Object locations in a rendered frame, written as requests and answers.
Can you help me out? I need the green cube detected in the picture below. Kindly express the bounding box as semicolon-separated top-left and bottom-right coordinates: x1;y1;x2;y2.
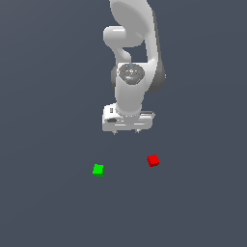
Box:
92;163;105;178

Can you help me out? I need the red cube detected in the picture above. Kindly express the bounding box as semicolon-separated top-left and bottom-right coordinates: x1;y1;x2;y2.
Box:
147;153;160;168

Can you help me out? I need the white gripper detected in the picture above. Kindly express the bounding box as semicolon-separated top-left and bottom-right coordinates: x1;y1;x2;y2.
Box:
101;103;156;136

